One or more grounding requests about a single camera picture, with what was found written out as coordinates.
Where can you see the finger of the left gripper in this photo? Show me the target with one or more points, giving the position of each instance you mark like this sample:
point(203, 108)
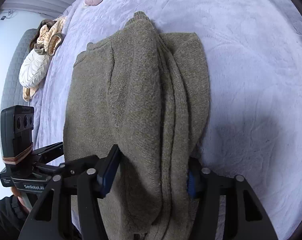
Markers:
point(48, 153)
point(78, 165)

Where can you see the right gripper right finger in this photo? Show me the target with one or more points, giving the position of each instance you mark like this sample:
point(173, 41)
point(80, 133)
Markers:
point(245, 216)

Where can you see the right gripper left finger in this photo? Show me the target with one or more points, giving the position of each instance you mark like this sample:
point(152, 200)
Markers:
point(50, 217)

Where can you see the olive green knit sweater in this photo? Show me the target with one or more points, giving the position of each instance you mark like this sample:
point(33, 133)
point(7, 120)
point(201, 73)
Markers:
point(147, 92)

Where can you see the person's black sleeve forearm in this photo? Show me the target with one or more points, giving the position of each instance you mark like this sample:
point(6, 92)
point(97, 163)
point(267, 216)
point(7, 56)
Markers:
point(12, 217)

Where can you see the person's left hand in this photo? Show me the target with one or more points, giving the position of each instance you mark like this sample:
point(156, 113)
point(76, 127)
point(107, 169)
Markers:
point(23, 199)

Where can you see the grey quilted headboard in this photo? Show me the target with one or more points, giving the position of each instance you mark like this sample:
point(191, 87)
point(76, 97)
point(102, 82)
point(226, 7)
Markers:
point(12, 90)

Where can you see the white round pleated cushion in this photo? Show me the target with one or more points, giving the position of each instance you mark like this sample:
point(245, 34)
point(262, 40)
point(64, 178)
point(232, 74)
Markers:
point(33, 69)

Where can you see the peach and brown garment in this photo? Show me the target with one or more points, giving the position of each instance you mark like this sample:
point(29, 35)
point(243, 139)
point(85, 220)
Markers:
point(47, 40)

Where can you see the lavender plush bedspread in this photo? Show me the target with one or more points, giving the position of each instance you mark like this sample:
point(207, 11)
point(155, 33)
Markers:
point(254, 55)

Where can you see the black camera box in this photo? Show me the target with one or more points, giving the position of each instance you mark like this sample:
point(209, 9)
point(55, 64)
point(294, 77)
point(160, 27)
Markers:
point(16, 125)

